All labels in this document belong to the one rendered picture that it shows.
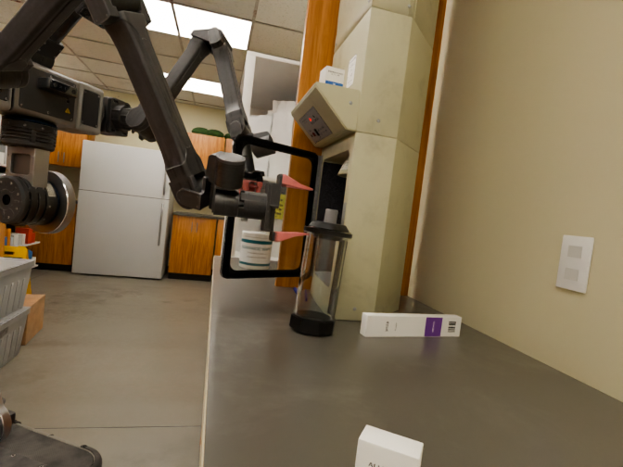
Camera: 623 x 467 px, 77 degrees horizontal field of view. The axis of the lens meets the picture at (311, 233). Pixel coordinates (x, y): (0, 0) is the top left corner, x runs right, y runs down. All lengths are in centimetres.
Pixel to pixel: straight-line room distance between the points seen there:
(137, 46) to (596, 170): 93
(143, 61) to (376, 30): 55
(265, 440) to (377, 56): 87
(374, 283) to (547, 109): 59
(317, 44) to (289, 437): 120
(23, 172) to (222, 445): 113
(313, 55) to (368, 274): 76
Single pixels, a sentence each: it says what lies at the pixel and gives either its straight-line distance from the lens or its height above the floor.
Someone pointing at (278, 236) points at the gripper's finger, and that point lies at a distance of 81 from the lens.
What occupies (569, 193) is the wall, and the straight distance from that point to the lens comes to 103.
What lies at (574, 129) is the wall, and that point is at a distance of 106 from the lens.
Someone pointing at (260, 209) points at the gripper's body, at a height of 119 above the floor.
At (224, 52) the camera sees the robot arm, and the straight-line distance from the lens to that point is 148.
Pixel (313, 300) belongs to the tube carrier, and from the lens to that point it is 84.
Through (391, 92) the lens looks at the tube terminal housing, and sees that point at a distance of 106.
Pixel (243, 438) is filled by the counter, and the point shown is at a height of 94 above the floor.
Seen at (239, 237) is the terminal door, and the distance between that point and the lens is 112.
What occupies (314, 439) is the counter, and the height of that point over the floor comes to 94.
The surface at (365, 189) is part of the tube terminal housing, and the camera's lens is 99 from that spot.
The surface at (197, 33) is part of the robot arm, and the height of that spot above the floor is 177.
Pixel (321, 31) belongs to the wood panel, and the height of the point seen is 179.
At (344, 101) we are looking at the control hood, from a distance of 100.
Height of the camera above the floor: 120
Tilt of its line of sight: 3 degrees down
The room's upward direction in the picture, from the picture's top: 7 degrees clockwise
